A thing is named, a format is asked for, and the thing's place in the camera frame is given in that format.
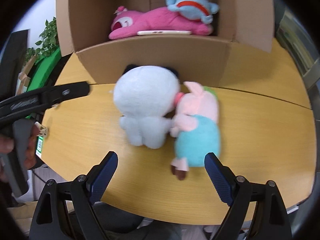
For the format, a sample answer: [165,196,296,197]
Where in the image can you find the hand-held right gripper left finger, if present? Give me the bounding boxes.
[29,151,118,240]

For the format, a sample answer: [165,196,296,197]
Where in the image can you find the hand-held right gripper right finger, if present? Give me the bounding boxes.
[204,152,293,240]

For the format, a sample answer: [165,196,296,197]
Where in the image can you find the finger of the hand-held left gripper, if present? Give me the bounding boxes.
[41,81,90,105]

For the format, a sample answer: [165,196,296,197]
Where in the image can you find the pink pig plush toy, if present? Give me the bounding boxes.
[170,81,221,181]

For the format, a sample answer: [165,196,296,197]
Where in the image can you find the white plush toy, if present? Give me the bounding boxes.
[113,64,181,150]

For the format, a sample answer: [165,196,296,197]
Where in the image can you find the large cardboard box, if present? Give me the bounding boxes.
[55,0,275,88]

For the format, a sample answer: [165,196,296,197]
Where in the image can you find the pink bear plush toy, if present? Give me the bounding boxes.
[108,5,213,40]

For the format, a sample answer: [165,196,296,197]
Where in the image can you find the blue plush toy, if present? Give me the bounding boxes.
[166,0,220,25]

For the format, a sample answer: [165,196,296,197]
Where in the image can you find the wooden desktop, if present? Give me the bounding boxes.
[41,39,316,224]

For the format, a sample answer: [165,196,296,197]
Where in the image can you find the person's left hand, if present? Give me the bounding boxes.
[0,124,42,183]

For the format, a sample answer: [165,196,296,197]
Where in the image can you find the small cardboard piece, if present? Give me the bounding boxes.
[18,56,38,87]

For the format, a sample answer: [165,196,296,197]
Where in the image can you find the green board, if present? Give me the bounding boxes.
[24,46,63,120]

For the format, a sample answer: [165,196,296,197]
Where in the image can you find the green white label tag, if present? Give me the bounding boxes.
[35,122,49,155]

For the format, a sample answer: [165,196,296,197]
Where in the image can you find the green leafy plant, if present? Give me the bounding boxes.
[26,17,60,58]

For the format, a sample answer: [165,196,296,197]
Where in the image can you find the person's leg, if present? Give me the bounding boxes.
[95,202,180,240]

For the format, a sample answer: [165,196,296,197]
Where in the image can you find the glass cabinet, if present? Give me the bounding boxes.
[275,5,320,90]

